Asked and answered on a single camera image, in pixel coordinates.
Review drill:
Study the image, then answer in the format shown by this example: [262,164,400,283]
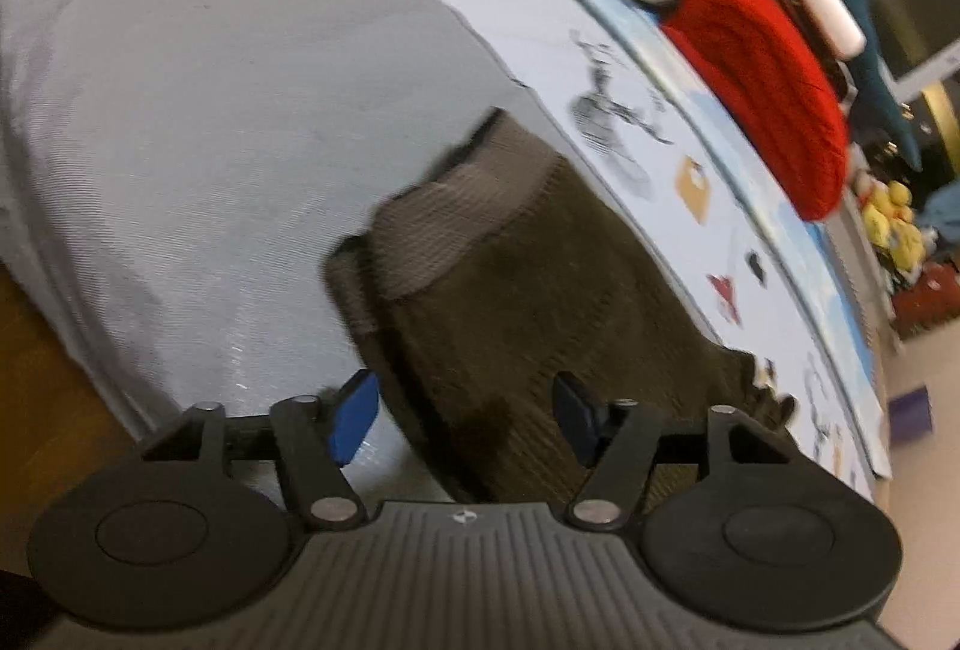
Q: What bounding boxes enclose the white animal print sheet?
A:
[292,0,897,482]

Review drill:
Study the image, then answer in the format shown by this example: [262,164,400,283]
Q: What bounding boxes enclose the olive corduroy pants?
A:
[322,106,800,508]

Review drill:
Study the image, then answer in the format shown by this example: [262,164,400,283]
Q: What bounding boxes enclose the red box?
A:
[891,271,960,342]

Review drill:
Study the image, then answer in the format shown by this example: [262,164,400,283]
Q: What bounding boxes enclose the red knit blanket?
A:
[658,0,854,224]

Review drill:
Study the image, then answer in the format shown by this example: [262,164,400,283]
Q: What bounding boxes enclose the yellow plush toys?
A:
[857,179,932,282]

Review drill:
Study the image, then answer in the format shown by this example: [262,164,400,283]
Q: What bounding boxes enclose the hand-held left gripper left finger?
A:
[137,369,380,532]

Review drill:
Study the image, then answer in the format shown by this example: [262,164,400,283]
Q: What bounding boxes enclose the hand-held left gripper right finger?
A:
[552,371,805,532]

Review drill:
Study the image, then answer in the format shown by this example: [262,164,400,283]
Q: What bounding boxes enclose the purple box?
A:
[885,386,935,450]

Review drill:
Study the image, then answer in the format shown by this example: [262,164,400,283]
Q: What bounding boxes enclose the light grey woven blanket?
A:
[0,0,575,508]

